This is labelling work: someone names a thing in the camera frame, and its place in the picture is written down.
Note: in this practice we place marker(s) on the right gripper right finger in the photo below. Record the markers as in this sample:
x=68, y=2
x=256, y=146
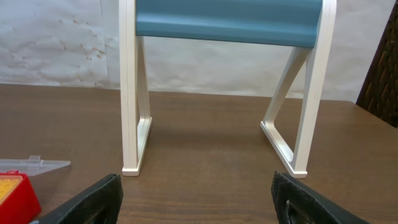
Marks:
x=298, y=202

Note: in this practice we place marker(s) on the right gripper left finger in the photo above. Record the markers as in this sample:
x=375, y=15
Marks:
x=93, y=202

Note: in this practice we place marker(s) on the red and yellow tip box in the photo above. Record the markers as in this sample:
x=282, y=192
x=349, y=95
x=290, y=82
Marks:
x=17, y=199

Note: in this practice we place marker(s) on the white and blue stand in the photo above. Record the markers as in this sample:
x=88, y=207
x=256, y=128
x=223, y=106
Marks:
x=227, y=21

